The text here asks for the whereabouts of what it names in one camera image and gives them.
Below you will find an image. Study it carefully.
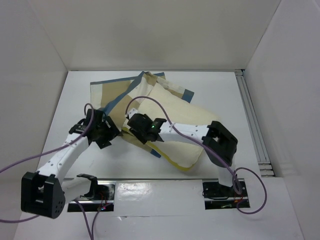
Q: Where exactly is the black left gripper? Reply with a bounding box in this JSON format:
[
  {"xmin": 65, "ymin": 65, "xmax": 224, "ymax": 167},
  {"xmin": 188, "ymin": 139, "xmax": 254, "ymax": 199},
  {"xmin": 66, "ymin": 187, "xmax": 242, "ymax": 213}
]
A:
[{"xmin": 94, "ymin": 116, "xmax": 123, "ymax": 149}]

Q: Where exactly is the blue beige patchwork pillowcase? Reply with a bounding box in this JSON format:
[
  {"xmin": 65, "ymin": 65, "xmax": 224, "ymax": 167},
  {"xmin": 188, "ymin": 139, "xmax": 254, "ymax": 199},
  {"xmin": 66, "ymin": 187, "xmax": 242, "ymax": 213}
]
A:
[{"xmin": 90, "ymin": 71, "xmax": 194, "ymax": 158}]

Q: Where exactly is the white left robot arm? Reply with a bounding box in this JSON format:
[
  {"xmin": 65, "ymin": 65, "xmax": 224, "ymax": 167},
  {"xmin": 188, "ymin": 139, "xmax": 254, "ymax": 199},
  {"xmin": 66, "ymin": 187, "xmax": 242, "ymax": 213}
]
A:
[{"xmin": 20, "ymin": 109, "xmax": 120, "ymax": 219}]

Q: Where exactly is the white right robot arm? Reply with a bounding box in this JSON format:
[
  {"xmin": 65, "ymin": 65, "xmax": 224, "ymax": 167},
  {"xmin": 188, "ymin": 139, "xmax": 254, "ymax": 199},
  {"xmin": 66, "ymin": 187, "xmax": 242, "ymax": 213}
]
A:
[{"xmin": 125, "ymin": 108, "xmax": 238, "ymax": 196}]

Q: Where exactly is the aluminium rail front edge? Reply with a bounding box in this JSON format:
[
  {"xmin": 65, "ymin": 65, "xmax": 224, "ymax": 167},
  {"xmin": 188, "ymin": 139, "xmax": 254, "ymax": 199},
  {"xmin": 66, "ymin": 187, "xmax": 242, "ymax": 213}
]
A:
[{"xmin": 97, "ymin": 177, "xmax": 218, "ymax": 182}]

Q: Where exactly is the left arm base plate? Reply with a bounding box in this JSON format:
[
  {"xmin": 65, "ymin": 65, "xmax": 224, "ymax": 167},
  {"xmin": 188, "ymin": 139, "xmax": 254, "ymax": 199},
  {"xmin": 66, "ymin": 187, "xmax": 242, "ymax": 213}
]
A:
[{"xmin": 76, "ymin": 180, "xmax": 116, "ymax": 213}]

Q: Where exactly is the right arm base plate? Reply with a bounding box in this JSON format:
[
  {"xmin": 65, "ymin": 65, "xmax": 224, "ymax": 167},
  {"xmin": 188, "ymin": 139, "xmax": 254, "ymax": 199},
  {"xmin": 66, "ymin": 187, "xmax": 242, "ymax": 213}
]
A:
[{"xmin": 202, "ymin": 179, "xmax": 251, "ymax": 210}]

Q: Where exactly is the aluminium rail right side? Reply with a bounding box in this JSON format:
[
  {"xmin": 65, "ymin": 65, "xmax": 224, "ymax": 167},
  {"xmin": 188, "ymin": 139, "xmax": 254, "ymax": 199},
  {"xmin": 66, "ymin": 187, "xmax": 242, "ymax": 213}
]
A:
[{"xmin": 235, "ymin": 69, "xmax": 276, "ymax": 178}]

